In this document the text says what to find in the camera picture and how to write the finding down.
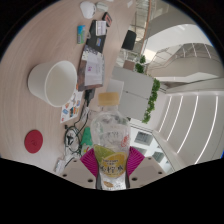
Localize white computer mouse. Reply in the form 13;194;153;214
79;0;97;20

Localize black and red phone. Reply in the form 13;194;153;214
101;11;113;28

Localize white card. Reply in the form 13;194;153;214
95;20;108;36

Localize black chair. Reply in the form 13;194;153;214
121;29;138;52

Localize small black box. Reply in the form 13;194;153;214
84;88;96;102

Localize flat round red coaster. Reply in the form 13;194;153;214
23;129;44;155

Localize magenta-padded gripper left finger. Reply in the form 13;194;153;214
63;148;101;190

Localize clear lemon drink bottle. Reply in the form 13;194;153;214
90;92;132;191

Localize small potted plants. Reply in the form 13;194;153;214
134;54;148;75

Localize group of ceiling light strips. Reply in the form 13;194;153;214
157;94;220;165

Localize white ceramic mug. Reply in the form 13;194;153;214
27;60;78;108

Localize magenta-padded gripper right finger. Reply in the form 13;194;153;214
125;146;168;189

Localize small blue-green pack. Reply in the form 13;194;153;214
76;25;87;45

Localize open printed booklet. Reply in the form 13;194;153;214
76;44;106;92

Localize colourful sticker sheet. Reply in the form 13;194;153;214
59;89;85;125

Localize black notebook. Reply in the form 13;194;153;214
85;19;109;55

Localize tangled black cables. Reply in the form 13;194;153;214
62;105;92;168

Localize white adapter block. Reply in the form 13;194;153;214
95;1;110;13

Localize white planter wall with greenery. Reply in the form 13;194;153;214
110;64;162;125

